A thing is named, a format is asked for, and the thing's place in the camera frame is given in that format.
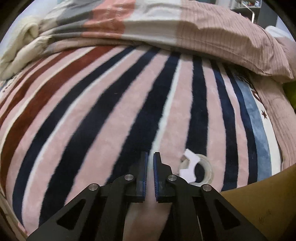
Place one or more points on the striped fleece blanket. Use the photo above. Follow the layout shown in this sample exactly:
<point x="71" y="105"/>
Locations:
<point x="84" y="116"/>

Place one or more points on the patchwork striped duvet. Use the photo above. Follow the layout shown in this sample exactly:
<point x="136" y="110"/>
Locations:
<point x="201" y="27"/>

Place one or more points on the white tape roll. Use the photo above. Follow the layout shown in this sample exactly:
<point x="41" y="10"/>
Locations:
<point x="195" y="169"/>

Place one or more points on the green plush toy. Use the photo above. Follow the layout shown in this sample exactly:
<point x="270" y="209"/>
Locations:
<point x="290" y="91"/>

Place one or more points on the pink striped pillow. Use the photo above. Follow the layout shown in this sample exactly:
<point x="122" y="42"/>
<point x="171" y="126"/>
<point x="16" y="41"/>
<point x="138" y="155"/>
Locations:
<point x="289" y="48"/>

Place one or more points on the pink striped bed sheet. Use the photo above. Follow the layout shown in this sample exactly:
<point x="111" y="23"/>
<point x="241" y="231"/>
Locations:
<point x="282" y="117"/>

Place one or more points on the cream folded blanket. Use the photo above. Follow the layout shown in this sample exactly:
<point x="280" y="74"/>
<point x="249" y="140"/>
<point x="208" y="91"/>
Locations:
<point x="25" y="45"/>

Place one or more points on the cardboard box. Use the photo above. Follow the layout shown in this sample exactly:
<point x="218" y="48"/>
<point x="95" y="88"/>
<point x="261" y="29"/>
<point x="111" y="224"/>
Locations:
<point x="268" y="204"/>

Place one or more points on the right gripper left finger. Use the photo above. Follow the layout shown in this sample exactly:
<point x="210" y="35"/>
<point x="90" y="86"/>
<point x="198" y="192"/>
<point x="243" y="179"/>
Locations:
<point x="98" y="212"/>

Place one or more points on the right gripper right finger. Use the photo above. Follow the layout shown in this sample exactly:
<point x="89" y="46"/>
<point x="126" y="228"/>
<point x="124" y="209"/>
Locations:
<point x="198" y="213"/>

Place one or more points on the tall dark bookshelf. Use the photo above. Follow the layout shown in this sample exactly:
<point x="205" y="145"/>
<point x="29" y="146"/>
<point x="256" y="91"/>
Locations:
<point x="259" y="12"/>

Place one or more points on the white headboard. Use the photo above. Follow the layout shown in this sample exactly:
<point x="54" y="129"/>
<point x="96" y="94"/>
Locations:
<point x="276" y="32"/>

